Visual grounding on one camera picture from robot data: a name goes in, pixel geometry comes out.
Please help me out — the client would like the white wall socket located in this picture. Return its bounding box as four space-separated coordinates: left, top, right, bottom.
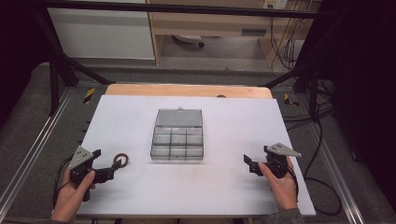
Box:
262 0 289 10

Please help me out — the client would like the left hand-held gripper cable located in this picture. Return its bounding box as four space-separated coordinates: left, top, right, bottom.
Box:
52 154 75 209

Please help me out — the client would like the aluminium floor rail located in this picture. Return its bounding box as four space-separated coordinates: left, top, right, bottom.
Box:
0 88 76 213
297 102 366 224

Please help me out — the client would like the white cabinet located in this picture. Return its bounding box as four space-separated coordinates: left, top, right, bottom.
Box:
47 0 156 61

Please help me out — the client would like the black metal frame stand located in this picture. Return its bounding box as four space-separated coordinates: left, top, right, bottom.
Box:
262 0 354 123
32 7 117 117

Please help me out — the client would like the office chair base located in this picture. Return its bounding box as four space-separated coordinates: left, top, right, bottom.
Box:
172 35 205 49

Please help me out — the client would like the person's left hand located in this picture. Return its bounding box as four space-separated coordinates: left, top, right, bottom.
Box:
50 168 96 224

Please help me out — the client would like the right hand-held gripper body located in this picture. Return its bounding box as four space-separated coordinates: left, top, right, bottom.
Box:
262 142 303 179

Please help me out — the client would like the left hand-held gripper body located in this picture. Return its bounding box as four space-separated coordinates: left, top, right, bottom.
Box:
68 146 104 202

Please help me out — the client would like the person's right hand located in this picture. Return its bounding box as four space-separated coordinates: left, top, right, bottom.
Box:
258 157 299 212

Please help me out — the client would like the clear plastic compartment box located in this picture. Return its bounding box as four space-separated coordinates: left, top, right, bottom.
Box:
149 107 205 161

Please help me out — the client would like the brown ring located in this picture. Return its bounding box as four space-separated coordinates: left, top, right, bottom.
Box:
113 152 130 169

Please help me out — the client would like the white table board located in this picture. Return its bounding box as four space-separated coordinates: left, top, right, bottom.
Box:
77 94 317 217

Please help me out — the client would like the black curtain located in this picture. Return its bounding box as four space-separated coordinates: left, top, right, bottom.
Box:
317 0 396 213
0 0 52 125

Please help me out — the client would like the wooden table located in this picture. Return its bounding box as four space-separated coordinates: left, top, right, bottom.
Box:
105 83 274 100

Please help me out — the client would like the yellow black floor tape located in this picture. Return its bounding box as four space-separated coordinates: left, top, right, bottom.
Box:
82 87 97 105
283 92 301 107

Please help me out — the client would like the hand-held gripper cable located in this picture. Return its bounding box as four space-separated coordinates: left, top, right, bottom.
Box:
287 166 300 203
52 154 75 209

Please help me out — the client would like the black metal frame bar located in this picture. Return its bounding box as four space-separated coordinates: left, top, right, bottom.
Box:
35 0 330 19

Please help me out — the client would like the light wooden desk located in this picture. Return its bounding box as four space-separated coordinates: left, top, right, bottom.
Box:
146 0 321 67

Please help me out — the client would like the black floor cable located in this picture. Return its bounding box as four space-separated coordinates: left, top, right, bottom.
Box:
281 78 344 217

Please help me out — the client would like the right hand-held gripper cable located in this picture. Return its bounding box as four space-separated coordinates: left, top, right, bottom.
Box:
287 166 300 203

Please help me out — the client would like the hanging cable bundle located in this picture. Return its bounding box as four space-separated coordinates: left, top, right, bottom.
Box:
269 0 314 72

